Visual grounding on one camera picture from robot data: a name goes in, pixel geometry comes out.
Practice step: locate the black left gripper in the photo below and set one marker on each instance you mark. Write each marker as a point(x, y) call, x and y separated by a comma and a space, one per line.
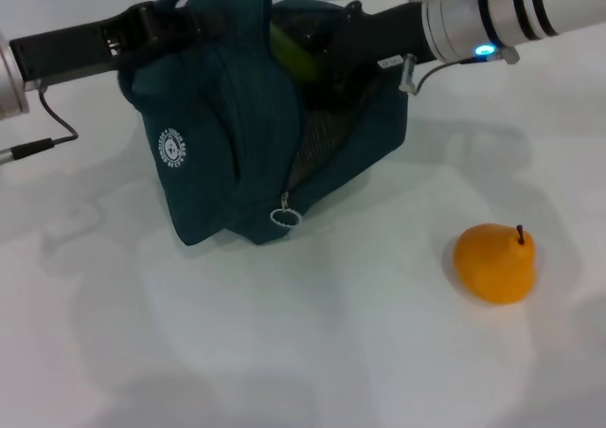
point(66, 54)

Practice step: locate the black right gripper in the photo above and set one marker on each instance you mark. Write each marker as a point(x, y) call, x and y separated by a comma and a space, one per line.
point(388, 35)

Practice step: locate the green cucumber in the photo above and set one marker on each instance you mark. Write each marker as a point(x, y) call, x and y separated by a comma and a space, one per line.
point(293, 54)

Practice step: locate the teal insulated lunch bag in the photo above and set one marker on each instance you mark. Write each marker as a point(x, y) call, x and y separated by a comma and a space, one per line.
point(222, 139)

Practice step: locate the orange pear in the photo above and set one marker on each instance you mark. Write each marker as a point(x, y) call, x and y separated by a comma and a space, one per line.
point(492, 267)

